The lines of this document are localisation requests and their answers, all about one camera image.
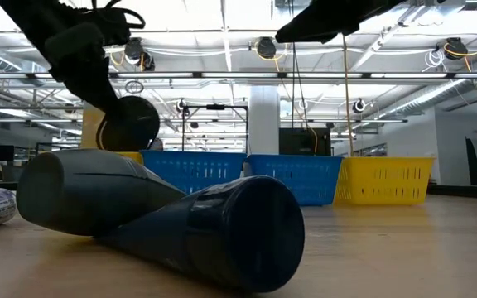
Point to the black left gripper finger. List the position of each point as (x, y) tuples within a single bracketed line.
[(108, 105)]

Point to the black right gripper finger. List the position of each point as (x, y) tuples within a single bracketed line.
[(317, 29)]

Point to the black item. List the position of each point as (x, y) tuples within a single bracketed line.
[(133, 124)]

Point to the large grey plastic bottle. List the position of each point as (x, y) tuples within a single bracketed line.
[(85, 194)]

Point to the dark blue cylindrical bottle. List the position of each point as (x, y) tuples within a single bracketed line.
[(242, 236)]

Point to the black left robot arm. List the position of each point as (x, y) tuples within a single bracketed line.
[(27, 20)]

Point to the yellow bottle with white cap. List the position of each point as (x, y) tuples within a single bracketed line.
[(89, 128)]

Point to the yellow plastic basket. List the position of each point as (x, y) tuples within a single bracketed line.
[(383, 180), (133, 157)]

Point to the blue plastic basket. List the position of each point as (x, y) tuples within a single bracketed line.
[(189, 167), (296, 178)]

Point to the white building column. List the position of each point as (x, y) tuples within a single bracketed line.
[(263, 120)]

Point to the black cabinet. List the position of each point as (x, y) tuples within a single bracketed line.
[(300, 140)]

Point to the black leaning panel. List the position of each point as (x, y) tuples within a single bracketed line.
[(473, 165)]

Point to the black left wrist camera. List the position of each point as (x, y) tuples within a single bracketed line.
[(106, 27)]

